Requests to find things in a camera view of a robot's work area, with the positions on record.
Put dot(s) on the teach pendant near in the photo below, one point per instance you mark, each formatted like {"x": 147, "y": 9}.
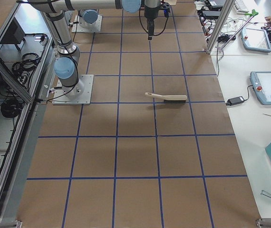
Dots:
{"x": 261, "y": 81}

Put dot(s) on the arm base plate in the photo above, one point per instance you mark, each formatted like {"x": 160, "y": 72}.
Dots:
{"x": 81, "y": 93}
{"x": 80, "y": 26}

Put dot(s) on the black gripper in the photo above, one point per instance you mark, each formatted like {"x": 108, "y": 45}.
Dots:
{"x": 151, "y": 14}

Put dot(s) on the beige hand brush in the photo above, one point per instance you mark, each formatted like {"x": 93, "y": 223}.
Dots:
{"x": 168, "y": 98}

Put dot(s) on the teach pendant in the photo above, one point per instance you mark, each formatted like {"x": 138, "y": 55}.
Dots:
{"x": 254, "y": 39}
{"x": 261, "y": 81}

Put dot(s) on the teach pendant far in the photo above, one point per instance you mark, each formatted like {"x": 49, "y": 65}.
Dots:
{"x": 254, "y": 39}

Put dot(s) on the black power adapter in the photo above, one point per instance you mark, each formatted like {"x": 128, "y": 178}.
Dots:
{"x": 235, "y": 101}

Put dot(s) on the aluminium frame post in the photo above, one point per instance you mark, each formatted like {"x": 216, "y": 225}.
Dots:
{"x": 219, "y": 25}

